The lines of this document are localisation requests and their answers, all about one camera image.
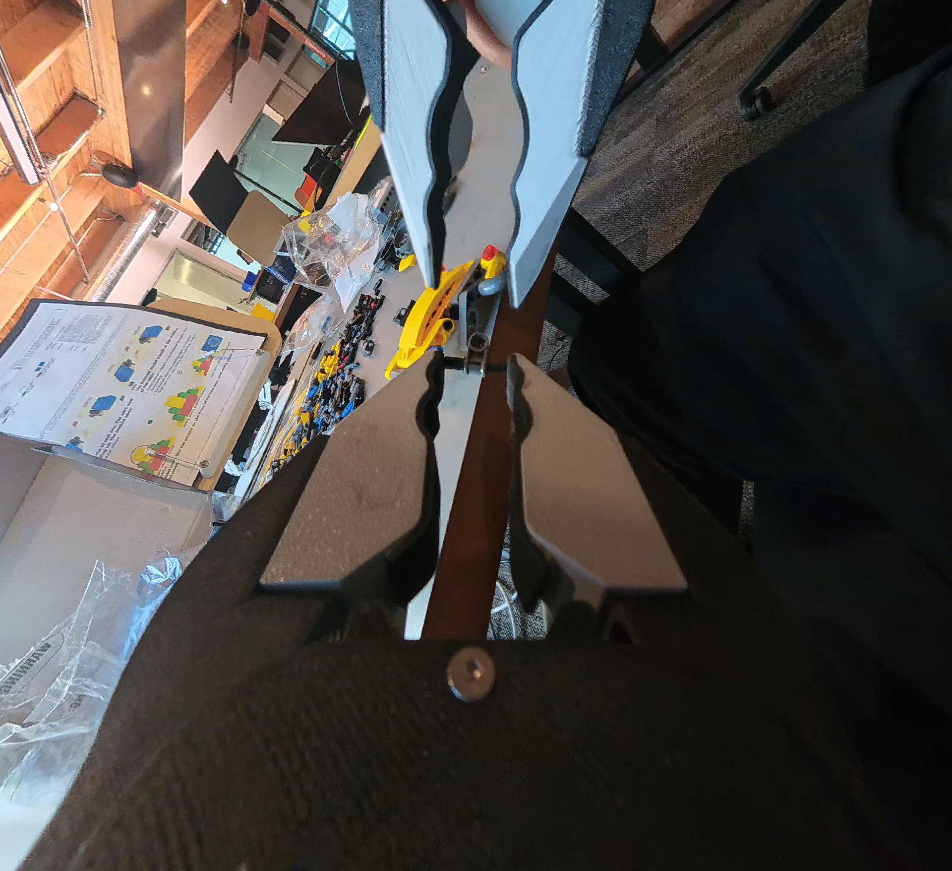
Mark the dark grey pin connector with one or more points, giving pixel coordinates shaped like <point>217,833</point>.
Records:
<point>476,345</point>

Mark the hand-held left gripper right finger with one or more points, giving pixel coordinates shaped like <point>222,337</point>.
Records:
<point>587,499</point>

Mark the yellow curved toy arm assembly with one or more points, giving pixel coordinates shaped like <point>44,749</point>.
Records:
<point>428,313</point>

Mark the dark monitor screen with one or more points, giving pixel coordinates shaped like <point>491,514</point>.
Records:
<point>312,116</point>

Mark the white tube light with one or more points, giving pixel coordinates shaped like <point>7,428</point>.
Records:
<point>18,119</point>

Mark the printed paper sheet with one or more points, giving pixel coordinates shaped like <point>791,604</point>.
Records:
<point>126,380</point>

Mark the person's black trousers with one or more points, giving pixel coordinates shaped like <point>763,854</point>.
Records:
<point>781,365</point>

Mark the black ceiling spot lamp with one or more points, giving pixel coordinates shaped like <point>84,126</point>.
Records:
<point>119,175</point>

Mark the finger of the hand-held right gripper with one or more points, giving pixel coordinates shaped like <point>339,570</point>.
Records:
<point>558,105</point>
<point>409,105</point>

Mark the clear plastic bags with parts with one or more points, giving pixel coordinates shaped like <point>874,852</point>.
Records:
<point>59,663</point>

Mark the black flat panel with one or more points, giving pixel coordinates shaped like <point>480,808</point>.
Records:
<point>216,194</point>

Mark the empty clear plastic bags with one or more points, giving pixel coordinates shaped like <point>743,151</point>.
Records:
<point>335,231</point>

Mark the black office chair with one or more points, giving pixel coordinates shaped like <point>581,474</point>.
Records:
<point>814,15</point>

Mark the pile of small building parts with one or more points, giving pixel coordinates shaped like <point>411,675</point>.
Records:
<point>335,387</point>

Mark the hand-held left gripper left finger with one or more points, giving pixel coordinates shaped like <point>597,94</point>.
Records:
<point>357,484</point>

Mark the beige rounded board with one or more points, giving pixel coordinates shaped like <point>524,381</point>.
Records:
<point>271,346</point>

